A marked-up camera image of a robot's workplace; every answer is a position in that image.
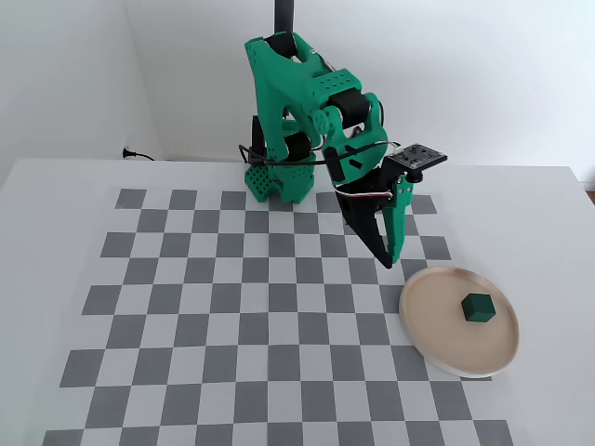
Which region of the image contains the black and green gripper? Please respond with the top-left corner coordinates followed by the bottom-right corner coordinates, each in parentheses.
top-left (334, 159), bottom-right (414, 271)

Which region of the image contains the dark green dice cube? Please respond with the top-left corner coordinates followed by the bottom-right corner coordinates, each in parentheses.
top-left (460, 293), bottom-right (497, 323)

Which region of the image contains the beige round plate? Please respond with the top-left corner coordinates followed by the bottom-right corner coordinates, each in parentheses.
top-left (398, 266), bottom-right (521, 380)

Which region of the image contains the grey white checkerboard mat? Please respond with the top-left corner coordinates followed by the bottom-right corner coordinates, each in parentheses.
top-left (44, 187), bottom-right (515, 446)

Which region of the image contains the black vertical pole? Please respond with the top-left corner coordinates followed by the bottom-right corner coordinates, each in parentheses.
top-left (274, 0), bottom-right (298, 38)

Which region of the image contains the black wrist camera board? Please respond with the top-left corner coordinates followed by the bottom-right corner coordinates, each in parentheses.
top-left (387, 143), bottom-right (449, 184)

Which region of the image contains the black wall plug cable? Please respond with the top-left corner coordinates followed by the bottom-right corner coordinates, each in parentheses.
top-left (121, 146), bottom-right (158, 163)

